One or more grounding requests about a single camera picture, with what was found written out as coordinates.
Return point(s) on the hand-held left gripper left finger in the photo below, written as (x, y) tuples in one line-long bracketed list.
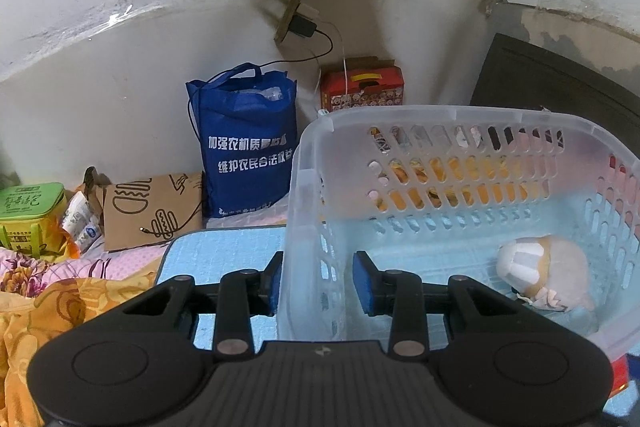
[(272, 279)]

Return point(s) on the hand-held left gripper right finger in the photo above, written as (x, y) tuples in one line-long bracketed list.
[(362, 282)]

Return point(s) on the clear plastic basket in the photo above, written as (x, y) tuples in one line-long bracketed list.
[(320, 167)]

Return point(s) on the light blue mat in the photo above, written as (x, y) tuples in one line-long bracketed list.
[(215, 252)]

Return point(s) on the blue tote bag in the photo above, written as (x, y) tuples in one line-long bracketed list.
[(240, 132)]

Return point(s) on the brown printed paper bag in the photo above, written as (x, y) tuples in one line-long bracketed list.
[(135, 217)]

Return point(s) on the red patterned gift box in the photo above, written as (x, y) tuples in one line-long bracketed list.
[(380, 94)]

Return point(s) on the beige plush toy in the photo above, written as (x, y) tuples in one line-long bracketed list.
[(560, 267)]

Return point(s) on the pink floral sheet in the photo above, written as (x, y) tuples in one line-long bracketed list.
[(75, 264)]

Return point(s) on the white snack packet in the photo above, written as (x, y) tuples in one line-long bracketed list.
[(82, 222)]

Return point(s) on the orange quilt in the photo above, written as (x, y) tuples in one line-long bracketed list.
[(30, 332)]

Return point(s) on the black charger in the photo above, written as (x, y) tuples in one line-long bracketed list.
[(302, 27)]

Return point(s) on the dark wooden headboard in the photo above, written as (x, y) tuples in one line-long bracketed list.
[(550, 77)]

